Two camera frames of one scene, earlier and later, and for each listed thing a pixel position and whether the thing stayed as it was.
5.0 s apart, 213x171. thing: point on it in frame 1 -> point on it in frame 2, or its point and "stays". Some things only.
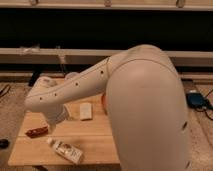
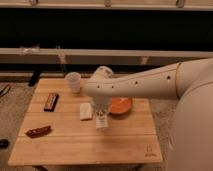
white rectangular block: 85,110 stays
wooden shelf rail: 75,56 stays
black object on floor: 4,143 stays
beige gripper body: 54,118 -> 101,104
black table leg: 34,78 stays
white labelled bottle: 71,152 -> 102,121
